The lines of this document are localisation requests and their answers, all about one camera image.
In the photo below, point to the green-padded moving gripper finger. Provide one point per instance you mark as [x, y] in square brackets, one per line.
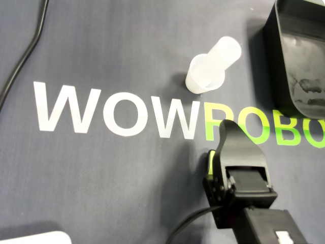
[215, 185]

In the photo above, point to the white rounded device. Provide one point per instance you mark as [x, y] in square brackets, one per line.
[38, 239]

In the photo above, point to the grey mat with WOWROBO print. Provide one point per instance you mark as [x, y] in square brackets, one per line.
[101, 178]

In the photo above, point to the translucent white plastic cylinder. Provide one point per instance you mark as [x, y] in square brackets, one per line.
[223, 56]

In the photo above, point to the black plastic bin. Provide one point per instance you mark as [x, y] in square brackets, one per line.
[304, 63]

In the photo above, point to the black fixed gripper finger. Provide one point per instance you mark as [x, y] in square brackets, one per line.
[238, 147]

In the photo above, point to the translucent white plastic cup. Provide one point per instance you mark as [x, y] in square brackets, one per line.
[196, 84]

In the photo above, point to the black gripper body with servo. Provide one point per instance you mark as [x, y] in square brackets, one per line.
[248, 183]

